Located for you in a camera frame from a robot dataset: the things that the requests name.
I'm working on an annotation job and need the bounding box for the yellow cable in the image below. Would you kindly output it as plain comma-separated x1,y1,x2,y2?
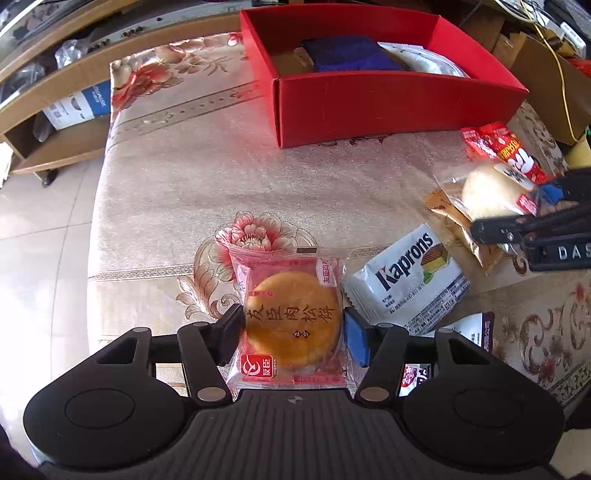
519,0,583,141

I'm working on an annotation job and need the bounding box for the clear plastic bag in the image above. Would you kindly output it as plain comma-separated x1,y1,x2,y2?
54,39,88,69

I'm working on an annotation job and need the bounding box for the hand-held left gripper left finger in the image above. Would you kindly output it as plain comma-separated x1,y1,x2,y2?
95,304,247,408

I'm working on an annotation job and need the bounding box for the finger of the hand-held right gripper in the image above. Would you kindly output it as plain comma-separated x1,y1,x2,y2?
536,167,591,208
470,203,591,245

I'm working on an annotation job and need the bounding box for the white wafer packet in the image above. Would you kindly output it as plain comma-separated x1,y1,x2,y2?
341,223,472,337

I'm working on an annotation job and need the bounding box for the white and blue box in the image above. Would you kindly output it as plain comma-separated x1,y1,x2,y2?
43,79,112,131

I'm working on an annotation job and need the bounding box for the silver media player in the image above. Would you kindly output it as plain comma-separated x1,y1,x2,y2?
88,9,259,47

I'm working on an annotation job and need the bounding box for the white and red snack packet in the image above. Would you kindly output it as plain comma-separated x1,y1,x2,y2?
399,311,496,398

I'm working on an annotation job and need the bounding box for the brown cardboard box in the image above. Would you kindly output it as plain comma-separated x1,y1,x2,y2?
489,32,591,146

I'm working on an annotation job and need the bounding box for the round cake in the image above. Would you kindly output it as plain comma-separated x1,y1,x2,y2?
226,244,354,393

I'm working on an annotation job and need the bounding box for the dark blue snack packet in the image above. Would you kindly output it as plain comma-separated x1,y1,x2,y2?
300,36,409,73

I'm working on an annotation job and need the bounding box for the floral tablecloth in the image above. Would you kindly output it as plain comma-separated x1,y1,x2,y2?
85,28,591,407

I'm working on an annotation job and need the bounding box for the yellow bin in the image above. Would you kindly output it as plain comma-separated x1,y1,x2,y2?
566,138,591,169

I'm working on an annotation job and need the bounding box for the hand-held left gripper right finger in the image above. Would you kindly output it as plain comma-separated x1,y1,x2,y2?
342,307,495,408

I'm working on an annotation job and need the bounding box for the orange-brown clear snack packet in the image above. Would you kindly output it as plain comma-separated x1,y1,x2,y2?
424,187,506,275

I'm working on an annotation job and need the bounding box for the red cardboard box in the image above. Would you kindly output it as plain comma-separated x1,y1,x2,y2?
239,9,529,149

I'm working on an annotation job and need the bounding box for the white and green snack packet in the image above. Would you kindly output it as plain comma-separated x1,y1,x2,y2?
378,41,472,78

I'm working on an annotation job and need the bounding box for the round bun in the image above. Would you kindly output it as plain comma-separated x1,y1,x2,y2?
434,162,550,227

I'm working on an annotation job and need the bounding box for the wooden television stand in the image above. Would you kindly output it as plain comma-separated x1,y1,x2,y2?
0,0,259,185

